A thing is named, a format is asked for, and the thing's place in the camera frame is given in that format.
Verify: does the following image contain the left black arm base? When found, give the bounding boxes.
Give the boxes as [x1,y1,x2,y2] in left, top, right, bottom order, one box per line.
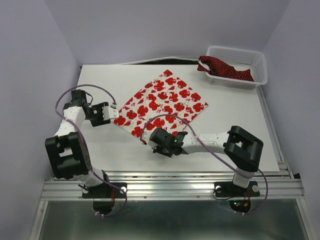
[78,182,128,218]

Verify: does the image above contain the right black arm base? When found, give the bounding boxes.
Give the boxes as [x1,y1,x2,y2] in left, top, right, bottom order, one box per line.
[212,181,261,214]

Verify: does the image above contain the aluminium rail frame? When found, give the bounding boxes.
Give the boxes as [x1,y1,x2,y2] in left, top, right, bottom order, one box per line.
[30,88,314,240]

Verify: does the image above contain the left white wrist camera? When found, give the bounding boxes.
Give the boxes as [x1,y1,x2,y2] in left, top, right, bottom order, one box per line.
[102,106,119,121]

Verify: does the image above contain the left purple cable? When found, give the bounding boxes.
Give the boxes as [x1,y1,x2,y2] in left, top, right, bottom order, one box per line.
[54,84,128,218]

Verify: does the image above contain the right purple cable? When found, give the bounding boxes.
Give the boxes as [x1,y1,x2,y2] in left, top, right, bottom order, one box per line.
[140,113,270,217]

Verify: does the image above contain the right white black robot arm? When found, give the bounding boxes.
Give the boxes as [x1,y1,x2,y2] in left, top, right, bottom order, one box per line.
[142,126,264,195]

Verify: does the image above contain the white plastic basket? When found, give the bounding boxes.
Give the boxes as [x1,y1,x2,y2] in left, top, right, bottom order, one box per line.
[206,45,268,90]

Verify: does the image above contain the dark red dotted skirt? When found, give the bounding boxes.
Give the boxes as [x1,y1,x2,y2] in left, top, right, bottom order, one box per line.
[197,55,254,82]

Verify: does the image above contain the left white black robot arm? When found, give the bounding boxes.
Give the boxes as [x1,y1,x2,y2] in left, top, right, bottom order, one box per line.
[44,89,119,197]

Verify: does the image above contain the purple cable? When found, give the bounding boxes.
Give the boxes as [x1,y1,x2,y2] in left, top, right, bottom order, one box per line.
[140,113,270,217]
[54,84,128,218]

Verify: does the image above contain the white red poppy skirt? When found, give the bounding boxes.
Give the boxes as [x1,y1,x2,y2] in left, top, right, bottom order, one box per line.
[113,69,208,138]

